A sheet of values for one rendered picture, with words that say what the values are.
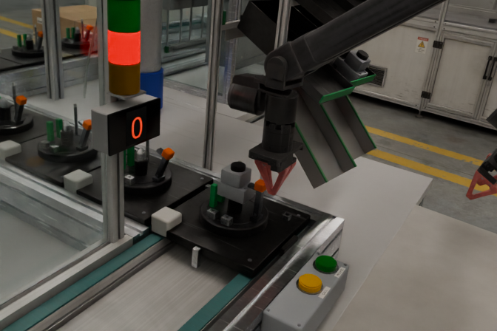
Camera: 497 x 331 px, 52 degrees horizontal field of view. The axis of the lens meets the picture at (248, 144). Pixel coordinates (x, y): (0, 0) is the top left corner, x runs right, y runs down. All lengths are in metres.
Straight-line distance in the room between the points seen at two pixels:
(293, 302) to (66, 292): 0.38
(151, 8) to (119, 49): 1.01
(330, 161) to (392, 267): 0.28
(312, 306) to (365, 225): 0.48
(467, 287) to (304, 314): 0.46
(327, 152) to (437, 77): 3.77
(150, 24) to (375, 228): 1.03
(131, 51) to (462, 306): 0.81
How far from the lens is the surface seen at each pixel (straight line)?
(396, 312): 1.09
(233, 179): 1.00
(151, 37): 1.85
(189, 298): 0.95
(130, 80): 0.84
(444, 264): 1.27
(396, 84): 5.11
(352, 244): 1.25
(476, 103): 4.93
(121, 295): 0.96
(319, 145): 1.25
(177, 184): 1.18
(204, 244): 0.98
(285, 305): 0.88
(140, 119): 0.87
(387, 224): 1.36
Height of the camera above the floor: 1.53
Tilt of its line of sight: 23 degrees down
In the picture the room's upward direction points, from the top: 6 degrees clockwise
